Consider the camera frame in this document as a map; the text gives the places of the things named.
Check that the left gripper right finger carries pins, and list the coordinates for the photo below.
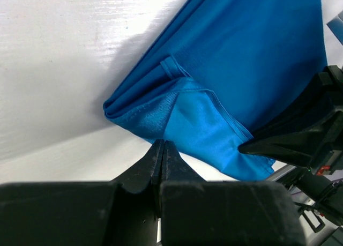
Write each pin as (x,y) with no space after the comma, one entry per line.
(198,212)

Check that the blue cloth napkin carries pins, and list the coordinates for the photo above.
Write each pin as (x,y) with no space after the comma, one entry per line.
(219,71)

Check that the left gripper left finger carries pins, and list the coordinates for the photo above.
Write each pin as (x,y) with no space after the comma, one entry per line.
(122,211)

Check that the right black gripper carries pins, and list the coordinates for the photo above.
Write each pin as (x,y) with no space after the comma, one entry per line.
(308,143)

